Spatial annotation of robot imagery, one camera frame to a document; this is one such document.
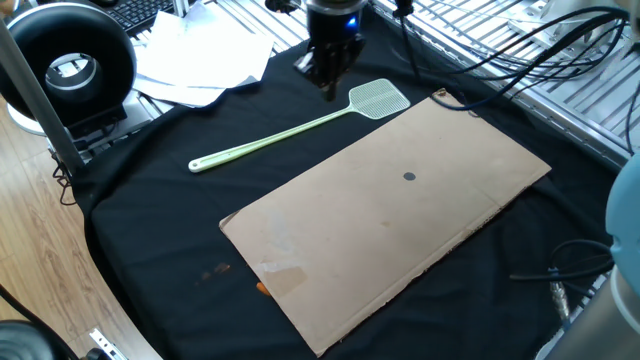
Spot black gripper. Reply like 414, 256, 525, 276
293, 7, 369, 102

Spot light green plastic flyswatter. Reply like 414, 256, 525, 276
188, 78, 412, 174

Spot black clamp knob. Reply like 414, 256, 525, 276
264, 0, 301, 14

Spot white paper sheet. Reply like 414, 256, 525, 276
132, 74, 259, 109
134, 1, 275, 94

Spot brown cardboard sheet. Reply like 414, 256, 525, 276
218, 88, 553, 358

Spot black computer keyboard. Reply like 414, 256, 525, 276
102, 0, 176, 35

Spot black table cloth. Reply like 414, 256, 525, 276
72, 9, 621, 360

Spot white round lamp base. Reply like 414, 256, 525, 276
5, 102, 47, 137

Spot black round device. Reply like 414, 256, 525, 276
0, 319, 69, 360

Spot black hanging cable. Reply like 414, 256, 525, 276
392, 0, 424, 84

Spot black ring lamp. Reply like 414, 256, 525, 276
0, 2, 137, 141

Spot thin black wires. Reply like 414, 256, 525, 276
51, 149, 77, 207

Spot black table cable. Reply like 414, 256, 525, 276
509, 238, 616, 301

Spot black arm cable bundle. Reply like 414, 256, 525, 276
430, 5, 632, 112

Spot silver aluminium post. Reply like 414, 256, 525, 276
0, 19, 86, 176

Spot silver braided hose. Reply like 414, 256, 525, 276
549, 279, 572, 322

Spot white corner bracket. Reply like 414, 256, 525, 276
88, 327, 129, 360

